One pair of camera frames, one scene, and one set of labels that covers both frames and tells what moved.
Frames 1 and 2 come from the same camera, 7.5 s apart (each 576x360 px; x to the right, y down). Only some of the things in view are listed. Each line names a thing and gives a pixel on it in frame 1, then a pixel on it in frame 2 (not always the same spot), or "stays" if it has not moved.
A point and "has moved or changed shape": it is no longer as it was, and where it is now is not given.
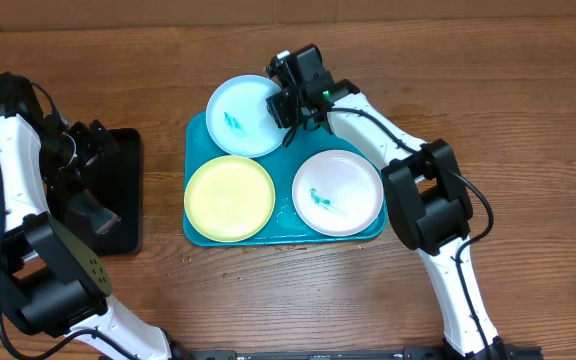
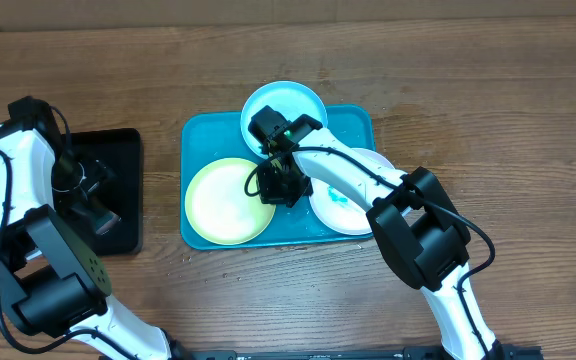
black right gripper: x=276 y=108 → x=269 y=196
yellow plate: x=229 y=198 stays
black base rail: x=355 y=353 stays
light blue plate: x=239 y=119 has moved or changed shape
